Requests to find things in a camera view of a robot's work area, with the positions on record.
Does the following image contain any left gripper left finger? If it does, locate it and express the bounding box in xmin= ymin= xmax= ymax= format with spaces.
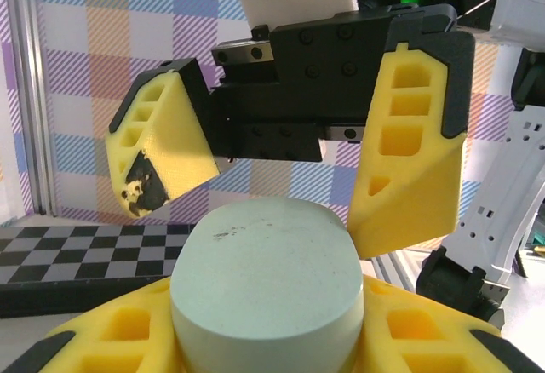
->
xmin=0 ymin=276 xmax=189 ymax=373

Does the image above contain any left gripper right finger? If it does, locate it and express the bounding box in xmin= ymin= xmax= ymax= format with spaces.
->
xmin=347 ymin=276 xmax=545 ymax=373

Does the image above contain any mint green earbud case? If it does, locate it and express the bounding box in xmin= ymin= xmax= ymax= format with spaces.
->
xmin=169 ymin=196 xmax=366 ymax=373

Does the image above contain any black grey chessboard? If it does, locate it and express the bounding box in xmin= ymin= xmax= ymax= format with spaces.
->
xmin=0 ymin=222 xmax=195 ymax=319

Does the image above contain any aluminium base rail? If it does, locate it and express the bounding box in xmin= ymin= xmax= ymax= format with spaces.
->
xmin=368 ymin=244 xmax=431 ymax=297

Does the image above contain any aluminium frame post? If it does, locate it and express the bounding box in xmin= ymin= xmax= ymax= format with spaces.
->
xmin=6 ymin=0 xmax=59 ymax=219

